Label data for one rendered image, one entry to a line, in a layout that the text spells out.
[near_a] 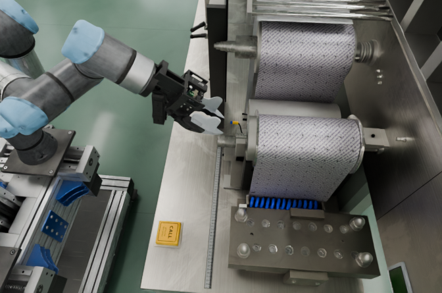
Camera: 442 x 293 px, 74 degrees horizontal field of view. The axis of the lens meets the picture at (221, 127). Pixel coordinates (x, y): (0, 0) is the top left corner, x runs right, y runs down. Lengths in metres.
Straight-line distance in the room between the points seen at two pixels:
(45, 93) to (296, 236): 0.71
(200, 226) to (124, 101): 1.75
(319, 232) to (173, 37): 2.55
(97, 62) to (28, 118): 0.16
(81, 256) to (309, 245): 1.29
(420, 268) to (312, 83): 0.49
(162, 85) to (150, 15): 2.89
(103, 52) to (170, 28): 2.69
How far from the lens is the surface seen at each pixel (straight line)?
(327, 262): 0.91
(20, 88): 0.66
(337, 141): 0.74
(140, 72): 0.58
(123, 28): 3.35
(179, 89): 0.60
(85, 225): 1.91
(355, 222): 0.94
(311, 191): 0.91
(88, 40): 0.57
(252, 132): 0.71
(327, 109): 0.88
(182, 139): 1.18
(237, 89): 1.34
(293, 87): 0.88
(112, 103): 2.62
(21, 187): 1.52
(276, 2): 0.82
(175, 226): 1.01
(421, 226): 0.71
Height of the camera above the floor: 1.88
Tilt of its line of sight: 55 degrees down
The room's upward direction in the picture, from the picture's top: straight up
